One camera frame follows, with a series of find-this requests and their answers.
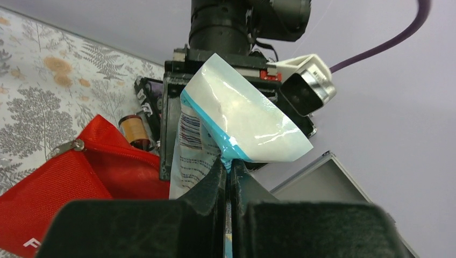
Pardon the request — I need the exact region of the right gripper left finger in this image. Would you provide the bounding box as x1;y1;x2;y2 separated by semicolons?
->
37;160;226;257

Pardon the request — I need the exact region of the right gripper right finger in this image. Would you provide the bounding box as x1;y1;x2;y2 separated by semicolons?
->
230;160;412;257

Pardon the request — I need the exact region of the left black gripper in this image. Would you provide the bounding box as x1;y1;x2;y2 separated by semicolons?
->
160;47;317;181

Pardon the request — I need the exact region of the blue white wipes pack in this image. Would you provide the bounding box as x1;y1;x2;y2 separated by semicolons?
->
169;54;312;257

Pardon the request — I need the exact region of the red first aid pouch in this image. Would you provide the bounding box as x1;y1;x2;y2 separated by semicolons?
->
1;115;170;257

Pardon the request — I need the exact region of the amber medicine bottle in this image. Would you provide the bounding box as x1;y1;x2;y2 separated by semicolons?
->
118;114;151;151

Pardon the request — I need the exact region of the grey metal medicine box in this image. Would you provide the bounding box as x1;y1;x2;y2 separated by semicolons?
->
271;152;418;257

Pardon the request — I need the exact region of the black poker chip case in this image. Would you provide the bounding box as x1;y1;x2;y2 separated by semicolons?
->
134;76;164;141

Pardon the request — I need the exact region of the floral table mat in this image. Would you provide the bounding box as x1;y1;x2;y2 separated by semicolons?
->
1;10;164;192

